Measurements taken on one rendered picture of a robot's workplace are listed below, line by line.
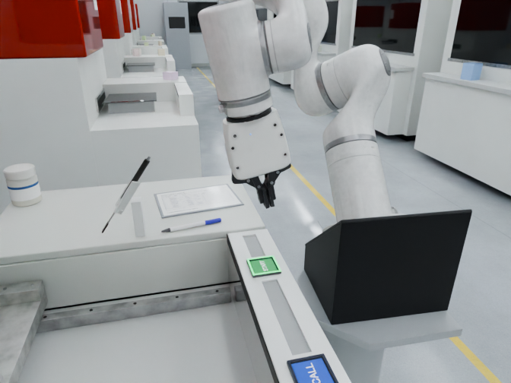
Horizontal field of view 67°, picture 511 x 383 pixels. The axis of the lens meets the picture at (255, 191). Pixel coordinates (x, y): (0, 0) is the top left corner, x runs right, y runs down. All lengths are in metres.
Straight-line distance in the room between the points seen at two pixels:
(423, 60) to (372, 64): 4.23
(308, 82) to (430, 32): 4.23
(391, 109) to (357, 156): 4.29
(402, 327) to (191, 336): 0.44
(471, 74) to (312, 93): 3.28
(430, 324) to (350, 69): 0.57
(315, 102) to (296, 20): 0.40
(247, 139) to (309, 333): 0.32
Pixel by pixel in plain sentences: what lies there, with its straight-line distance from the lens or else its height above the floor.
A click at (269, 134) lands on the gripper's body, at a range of 0.63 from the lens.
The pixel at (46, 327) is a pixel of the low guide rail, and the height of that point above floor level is 0.83.
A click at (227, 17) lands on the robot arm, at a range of 0.58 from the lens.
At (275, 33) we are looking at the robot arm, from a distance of 0.59.
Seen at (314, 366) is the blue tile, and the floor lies 0.96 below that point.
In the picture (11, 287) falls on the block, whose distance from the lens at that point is 0.95.
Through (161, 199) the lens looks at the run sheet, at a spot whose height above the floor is 0.97.
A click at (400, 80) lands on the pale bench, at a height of 0.75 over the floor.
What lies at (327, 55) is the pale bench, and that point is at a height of 0.86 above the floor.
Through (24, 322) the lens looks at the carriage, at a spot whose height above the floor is 0.88.
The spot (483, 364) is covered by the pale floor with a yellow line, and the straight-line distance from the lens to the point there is 2.15.
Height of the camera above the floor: 1.40
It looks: 24 degrees down
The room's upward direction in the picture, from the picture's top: straight up
